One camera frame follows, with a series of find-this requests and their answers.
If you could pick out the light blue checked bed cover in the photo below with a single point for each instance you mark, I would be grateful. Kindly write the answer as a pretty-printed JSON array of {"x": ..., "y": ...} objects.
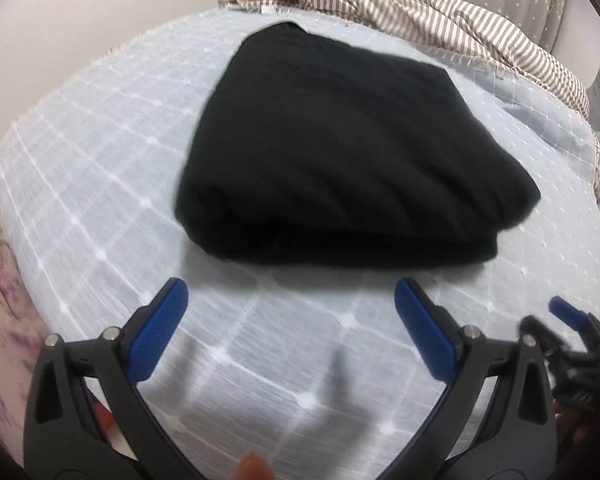
[{"x": 105, "y": 185}]

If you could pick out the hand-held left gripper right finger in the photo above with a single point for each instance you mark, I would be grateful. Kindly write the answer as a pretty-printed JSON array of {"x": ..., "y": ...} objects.
[{"x": 425, "y": 330}]

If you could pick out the person's left hand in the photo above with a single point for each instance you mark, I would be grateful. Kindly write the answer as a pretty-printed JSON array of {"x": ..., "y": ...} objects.
[{"x": 252, "y": 467}]

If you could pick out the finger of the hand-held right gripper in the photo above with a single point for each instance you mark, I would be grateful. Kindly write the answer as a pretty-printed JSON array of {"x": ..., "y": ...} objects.
[
  {"x": 540, "y": 335},
  {"x": 570, "y": 312}
]

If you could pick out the purple floral cloth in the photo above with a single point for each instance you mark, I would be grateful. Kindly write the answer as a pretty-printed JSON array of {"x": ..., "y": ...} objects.
[{"x": 5, "y": 320}]

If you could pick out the beige striped blanket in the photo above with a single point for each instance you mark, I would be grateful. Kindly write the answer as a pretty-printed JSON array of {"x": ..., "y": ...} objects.
[{"x": 430, "y": 15}]

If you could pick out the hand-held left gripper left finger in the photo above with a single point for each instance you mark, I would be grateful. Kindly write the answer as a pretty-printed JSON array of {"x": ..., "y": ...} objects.
[{"x": 162, "y": 330}]

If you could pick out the black garment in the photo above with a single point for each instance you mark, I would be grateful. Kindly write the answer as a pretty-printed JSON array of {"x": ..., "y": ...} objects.
[{"x": 340, "y": 160}]

